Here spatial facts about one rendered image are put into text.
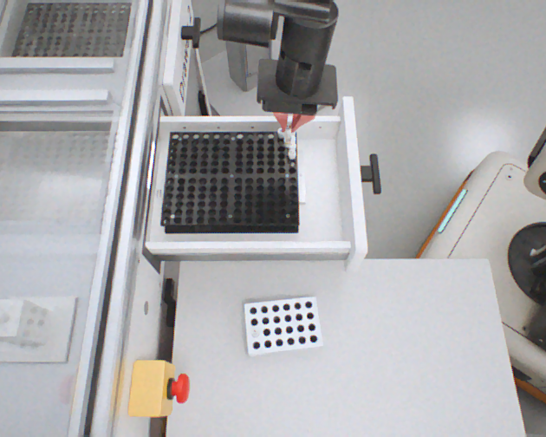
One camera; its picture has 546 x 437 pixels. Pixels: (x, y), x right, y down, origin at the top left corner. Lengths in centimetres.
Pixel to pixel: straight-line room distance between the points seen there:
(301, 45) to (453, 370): 59
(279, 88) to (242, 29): 10
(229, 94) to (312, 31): 147
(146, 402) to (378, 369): 38
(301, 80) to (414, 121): 148
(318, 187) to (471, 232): 78
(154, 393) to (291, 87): 44
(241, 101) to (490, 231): 109
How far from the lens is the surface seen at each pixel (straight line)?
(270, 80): 58
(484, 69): 229
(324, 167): 82
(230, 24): 51
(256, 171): 74
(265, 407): 78
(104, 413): 58
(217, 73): 203
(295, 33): 50
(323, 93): 57
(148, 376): 65
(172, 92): 84
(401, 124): 197
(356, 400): 79
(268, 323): 75
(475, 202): 154
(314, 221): 77
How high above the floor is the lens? 154
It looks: 67 degrees down
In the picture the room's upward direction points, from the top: straight up
